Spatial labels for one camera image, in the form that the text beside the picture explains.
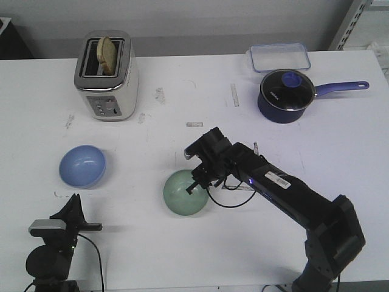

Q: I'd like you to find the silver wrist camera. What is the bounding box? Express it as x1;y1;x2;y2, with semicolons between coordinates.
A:
28;219;66;238
184;133;209;161

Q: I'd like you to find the glass lid blue knob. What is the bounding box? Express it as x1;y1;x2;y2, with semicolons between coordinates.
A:
261;69;315;111

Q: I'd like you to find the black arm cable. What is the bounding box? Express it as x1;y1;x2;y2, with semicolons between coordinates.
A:
206;178;258;209
75;233;106;292

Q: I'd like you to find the black object top left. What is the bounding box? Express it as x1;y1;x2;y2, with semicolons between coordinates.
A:
1;17;34;60

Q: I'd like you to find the grey metal shelf post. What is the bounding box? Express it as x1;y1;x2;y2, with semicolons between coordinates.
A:
328;0;373;51

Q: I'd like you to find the clear plastic container blue rim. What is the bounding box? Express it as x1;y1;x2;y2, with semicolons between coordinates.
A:
247;43;311;73

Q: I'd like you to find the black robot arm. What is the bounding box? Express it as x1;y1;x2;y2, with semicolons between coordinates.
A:
26;194;105;291
184;127;365;291

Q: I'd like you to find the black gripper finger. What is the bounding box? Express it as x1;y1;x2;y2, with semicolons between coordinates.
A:
59;194;77;215
186;181;201;194
75;194;84;217

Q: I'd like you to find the toast bread slice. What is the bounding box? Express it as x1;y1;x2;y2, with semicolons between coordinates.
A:
96;36;117;75

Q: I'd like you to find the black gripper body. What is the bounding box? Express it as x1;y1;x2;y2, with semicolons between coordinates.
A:
191;127;234;187
49;211;103;240

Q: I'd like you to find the silver cream toaster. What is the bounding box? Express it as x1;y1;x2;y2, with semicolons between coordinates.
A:
74;30;139;121

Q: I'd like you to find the blue bowl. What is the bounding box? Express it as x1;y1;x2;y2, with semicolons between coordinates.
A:
58;145;106;189

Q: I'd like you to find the green bowl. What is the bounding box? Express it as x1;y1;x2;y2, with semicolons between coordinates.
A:
163;169;208;216

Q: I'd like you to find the dark blue saucepan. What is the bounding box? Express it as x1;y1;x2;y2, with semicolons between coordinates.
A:
258;69;370;123

